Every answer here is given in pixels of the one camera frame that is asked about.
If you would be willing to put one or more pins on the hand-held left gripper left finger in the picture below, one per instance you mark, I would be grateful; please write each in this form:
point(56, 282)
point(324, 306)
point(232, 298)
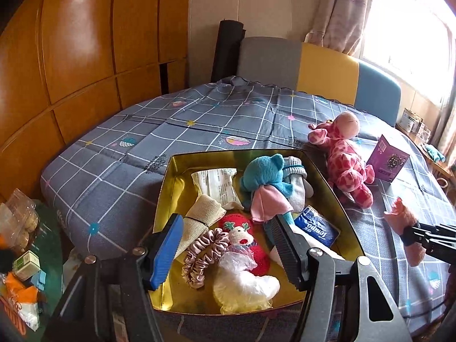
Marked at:
point(164, 253)

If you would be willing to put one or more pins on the grey yellow blue headboard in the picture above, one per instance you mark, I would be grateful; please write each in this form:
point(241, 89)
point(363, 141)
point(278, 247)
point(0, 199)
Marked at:
point(320, 67)

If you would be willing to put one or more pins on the black rolled mat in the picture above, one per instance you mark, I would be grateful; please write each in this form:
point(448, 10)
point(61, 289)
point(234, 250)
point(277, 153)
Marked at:
point(228, 50)

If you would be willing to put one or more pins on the clear bag of snacks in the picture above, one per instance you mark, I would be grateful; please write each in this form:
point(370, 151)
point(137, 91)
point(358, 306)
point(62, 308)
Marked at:
point(19, 221)

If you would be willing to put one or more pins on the orange snack packet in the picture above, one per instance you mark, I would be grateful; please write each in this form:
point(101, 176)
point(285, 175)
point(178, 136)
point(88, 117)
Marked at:
point(17, 299)

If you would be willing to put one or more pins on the beige patterned curtain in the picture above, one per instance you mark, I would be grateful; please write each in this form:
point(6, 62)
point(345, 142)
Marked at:
point(338, 10)

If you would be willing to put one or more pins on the beige burlap cloth roll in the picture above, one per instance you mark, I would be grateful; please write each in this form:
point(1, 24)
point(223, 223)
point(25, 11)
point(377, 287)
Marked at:
point(203, 213)

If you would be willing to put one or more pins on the white tin can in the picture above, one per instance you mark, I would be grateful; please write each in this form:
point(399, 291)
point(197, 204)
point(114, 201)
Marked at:
point(409, 121)

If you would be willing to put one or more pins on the small pink plush toy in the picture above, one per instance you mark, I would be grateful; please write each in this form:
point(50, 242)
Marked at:
point(399, 217)

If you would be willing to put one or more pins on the teal bear plush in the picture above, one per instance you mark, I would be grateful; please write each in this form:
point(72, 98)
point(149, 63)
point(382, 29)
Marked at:
point(263, 171)

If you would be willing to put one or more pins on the barred window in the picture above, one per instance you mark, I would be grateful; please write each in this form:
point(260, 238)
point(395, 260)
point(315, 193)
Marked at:
point(409, 25)

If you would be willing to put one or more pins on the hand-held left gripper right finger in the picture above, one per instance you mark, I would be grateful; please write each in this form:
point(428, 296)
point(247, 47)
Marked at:
point(285, 253)

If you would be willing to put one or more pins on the blue tissue pack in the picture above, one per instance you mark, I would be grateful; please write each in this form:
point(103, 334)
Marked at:
point(317, 228)

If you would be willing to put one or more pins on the teal plush toy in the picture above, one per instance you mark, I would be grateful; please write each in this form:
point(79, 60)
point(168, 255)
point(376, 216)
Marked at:
point(434, 153)

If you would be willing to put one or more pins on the wooden nightstand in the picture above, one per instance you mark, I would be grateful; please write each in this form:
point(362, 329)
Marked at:
point(438, 167)

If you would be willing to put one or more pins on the grey white sock bundle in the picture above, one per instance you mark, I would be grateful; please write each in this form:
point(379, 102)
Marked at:
point(297, 185)

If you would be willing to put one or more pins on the small blue block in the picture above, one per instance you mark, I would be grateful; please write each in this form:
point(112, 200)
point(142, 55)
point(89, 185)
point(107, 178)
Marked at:
point(41, 279)

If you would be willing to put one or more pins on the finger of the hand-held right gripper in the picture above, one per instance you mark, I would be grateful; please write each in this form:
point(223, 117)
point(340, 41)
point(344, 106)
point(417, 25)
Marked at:
point(413, 240)
point(434, 231)

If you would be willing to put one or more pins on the pink satin scrunchie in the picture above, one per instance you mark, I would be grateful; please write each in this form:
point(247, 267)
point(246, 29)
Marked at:
point(199, 256)

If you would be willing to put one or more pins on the pink giraffe plush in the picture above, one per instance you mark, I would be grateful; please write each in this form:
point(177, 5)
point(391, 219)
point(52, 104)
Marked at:
point(345, 171)

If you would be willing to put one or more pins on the small green white box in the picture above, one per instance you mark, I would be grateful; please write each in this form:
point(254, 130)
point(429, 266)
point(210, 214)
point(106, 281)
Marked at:
point(26, 265)

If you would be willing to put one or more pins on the orange wooden wardrobe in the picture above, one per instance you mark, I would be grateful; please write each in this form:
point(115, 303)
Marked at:
point(89, 42)

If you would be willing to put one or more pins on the red knitted reindeer sock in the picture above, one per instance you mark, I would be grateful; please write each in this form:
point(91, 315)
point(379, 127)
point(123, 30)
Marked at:
point(263, 260)

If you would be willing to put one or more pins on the grey checked bedsheet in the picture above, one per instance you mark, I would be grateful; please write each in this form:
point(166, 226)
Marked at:
point(142, 124)

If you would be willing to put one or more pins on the white plastic bag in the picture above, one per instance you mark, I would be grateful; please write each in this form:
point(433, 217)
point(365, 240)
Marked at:
point(242, 288)

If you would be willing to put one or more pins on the purple cardboard box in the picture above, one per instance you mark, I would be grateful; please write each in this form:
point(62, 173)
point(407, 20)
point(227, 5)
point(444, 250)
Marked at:
point(386, 160)

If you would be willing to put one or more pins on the white printed packet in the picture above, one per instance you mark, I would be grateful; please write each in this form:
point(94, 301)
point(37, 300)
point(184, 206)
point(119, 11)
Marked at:
point(217, 185)

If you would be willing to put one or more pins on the gold tin box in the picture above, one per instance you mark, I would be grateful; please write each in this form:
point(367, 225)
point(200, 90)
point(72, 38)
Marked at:
point(178, 171)

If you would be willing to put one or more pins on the green glass side table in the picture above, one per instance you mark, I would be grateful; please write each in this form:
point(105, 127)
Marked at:
point(50, 242)

